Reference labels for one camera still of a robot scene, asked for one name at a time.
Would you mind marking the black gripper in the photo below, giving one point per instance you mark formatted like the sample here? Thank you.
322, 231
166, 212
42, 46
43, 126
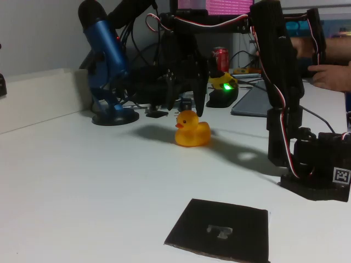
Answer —
198, 78

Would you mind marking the yellow rubber duck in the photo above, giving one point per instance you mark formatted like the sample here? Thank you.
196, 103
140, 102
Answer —
192, 134

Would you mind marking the person's right forearm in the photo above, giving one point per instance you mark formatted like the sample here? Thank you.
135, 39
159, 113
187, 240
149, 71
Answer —
338, 50

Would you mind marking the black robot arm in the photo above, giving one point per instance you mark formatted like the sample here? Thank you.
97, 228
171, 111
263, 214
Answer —
274, 54

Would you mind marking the black square mat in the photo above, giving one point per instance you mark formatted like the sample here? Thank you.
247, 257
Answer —
192, 230

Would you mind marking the person's right hand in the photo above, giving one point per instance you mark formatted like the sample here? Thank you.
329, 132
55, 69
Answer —
301, 48

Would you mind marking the person's left hand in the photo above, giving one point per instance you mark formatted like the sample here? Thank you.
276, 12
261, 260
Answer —
334, 76

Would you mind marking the small black cube device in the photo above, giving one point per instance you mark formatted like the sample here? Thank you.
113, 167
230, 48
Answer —
186, 105

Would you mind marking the small black flat stand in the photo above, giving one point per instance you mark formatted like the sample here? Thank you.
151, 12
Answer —
157, 114

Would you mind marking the red soda can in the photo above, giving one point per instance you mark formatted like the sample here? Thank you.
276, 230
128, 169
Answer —
221, 59

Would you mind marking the yellow tool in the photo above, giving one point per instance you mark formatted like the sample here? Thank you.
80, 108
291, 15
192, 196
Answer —
244, 71

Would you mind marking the gray laptop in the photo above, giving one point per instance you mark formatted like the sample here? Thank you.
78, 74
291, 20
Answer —
249, 105

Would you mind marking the blue desktop microphone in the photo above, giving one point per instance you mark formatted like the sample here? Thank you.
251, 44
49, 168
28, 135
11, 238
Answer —
107, 46

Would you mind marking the computer monitor pink text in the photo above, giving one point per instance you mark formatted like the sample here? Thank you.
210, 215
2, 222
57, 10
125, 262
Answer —
225, 6

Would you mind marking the white raised desk shelf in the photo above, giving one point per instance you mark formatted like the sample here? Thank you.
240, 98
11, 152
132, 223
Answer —
41, 96

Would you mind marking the black white marker tag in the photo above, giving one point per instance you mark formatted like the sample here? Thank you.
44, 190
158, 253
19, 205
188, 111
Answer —
341, 175

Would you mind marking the black oblong device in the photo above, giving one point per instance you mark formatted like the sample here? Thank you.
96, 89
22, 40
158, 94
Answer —
2, 85

